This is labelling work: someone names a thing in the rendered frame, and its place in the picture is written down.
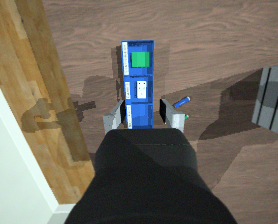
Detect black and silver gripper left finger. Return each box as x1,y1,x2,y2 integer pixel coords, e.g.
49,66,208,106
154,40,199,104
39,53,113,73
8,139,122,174
103,100,126,135

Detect blue three-compartment bin rack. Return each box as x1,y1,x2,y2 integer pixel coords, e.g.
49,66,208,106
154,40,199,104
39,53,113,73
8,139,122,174
121,40,154,129

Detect blue aa battery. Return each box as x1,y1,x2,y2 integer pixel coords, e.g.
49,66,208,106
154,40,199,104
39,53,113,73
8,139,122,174
174,97,190,108

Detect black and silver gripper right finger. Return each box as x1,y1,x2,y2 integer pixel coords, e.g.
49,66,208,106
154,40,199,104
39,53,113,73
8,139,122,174
159,99,185,133

